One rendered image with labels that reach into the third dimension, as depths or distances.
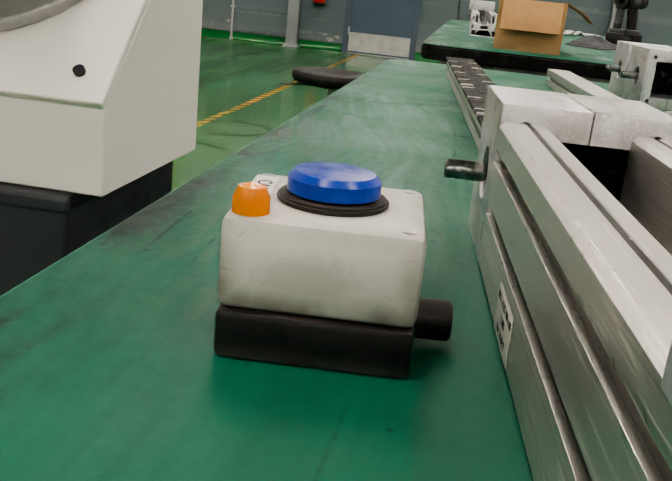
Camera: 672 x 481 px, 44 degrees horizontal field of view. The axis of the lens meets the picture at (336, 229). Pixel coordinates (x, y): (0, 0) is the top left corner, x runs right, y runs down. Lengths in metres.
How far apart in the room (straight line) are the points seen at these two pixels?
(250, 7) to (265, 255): 11.56
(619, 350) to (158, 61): 0.48
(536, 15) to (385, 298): 2.29
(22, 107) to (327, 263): 0.31
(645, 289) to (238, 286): 0.17
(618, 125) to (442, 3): 10.96
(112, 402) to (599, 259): 0.17
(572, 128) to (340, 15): 11.14
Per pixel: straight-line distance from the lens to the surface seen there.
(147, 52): 0.60
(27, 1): 0.61
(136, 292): 0.40
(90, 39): 0.58
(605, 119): 0.48
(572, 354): 0.25
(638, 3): 4.00
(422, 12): 11.45
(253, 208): 0.32
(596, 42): 3.37
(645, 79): 1.45
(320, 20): 11.64
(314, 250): 0.32
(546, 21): 2.59
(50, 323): 0.37
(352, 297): 0.32
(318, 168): 0.35
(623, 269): 0.23
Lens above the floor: 0.93
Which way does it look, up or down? 17 degrees down
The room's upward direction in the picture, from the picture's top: 6 degrees clockwise
